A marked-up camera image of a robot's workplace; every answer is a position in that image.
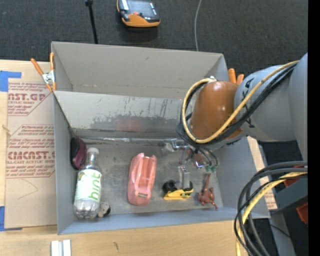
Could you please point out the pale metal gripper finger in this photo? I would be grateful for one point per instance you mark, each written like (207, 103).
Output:
(181, 177)
(187, 180)

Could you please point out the brown cardboard board red print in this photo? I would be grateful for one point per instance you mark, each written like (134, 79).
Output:
(30, 190)

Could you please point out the dark purple computer mouse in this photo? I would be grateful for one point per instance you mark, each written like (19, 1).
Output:
(78, 152)

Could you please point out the brown toy monkey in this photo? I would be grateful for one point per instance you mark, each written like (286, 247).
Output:
(207, 196)

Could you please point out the grey metal bin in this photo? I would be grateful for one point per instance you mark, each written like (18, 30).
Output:
(120, 160)

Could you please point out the small grey toy animal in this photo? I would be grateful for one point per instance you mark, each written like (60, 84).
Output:
(103, 209)

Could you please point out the yellow and black toy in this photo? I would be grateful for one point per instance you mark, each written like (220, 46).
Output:
(176, 194)

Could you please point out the clear plastic bottle green label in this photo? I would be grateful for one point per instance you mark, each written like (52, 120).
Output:
(88, 185)

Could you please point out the pink tape dispenser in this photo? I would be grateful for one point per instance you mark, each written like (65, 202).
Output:
(140, 180)

